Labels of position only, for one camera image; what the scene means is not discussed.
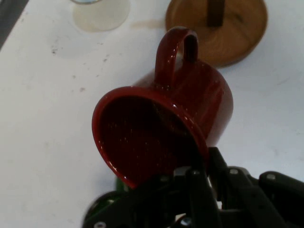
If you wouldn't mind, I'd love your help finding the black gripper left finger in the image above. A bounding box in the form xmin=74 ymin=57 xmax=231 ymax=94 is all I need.
xmin=82 ymin=166 xmax=222 ymax=228

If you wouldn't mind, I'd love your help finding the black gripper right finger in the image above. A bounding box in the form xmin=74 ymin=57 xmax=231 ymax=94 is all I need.
xmin=208 ymin=146 xmax=304 ymax=228

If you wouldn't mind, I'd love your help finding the red speckled enamel mug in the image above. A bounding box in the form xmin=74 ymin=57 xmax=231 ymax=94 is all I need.
xmin=91 ymin=27 xmax=235 ymax=190

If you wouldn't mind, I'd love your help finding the dark green glossy mug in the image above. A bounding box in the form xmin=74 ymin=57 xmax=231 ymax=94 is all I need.
xmin=85 ymin=177 xmax=131 ymax=225

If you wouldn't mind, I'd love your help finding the wooden mug tree stand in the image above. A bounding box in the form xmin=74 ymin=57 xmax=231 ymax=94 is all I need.
xmin=165 ymin=0 xmax=269 ymax=68

